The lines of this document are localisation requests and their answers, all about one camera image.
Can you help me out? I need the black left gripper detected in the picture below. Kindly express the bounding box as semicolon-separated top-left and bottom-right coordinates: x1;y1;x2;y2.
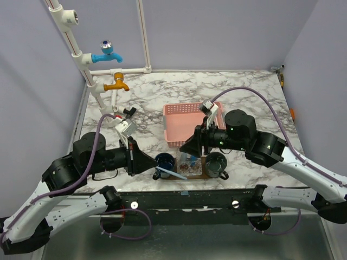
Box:
87;135;159;176

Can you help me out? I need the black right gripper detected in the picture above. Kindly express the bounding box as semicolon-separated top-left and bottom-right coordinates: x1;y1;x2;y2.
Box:
179;116;247;158

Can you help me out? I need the dark green ceramic mug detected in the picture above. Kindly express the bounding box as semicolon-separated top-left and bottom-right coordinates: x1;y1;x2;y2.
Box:
205;152;229;180

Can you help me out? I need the dark blue mug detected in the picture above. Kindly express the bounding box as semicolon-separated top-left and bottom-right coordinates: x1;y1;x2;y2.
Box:
152;153;176;180

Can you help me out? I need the pink perforated plastic basket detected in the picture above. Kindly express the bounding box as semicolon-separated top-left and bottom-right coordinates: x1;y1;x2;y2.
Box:
163;101;226;148

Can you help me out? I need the brown oval wooden tray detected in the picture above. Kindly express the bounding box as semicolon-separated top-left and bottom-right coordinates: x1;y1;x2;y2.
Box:
174;158;210;180

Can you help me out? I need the toothbrush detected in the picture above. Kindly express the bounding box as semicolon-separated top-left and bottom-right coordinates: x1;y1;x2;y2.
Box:
156;166;188;180

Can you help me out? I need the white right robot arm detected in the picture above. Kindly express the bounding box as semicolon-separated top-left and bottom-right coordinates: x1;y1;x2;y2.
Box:
179;109;346;224

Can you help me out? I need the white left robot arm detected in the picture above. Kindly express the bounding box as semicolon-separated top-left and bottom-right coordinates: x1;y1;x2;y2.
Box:
1;132;158;255

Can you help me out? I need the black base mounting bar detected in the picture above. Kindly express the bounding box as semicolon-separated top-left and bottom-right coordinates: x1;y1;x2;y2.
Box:
106;185;270;225

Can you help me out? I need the orange plastic faucet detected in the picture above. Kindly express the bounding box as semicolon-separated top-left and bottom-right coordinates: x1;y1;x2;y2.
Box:
104;72;130;92

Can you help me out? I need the yellow black tool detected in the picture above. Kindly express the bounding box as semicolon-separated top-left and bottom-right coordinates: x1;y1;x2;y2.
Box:
279;64;285;88

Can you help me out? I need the blue plastic faucet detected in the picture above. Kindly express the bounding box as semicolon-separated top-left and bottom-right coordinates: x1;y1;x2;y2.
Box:
92;40;123;63

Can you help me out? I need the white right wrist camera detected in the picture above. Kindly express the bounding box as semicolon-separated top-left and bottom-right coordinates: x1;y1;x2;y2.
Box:
198;100;219;129

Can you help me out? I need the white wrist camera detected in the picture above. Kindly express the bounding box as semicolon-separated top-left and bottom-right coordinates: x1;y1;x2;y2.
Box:
198;100;219;129
114;115;137;148

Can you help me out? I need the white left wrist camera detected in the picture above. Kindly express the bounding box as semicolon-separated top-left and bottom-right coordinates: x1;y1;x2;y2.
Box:
114;115;137;148

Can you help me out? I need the black t-handle valve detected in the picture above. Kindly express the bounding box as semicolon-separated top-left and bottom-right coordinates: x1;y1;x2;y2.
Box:
123;107;137;119

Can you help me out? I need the orange clip on wall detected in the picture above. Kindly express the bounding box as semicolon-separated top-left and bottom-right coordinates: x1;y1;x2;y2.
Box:
290;108;295;121

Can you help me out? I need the white pvc pipe frame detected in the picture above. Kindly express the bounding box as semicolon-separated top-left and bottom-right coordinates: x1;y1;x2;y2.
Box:
45;1;152;115

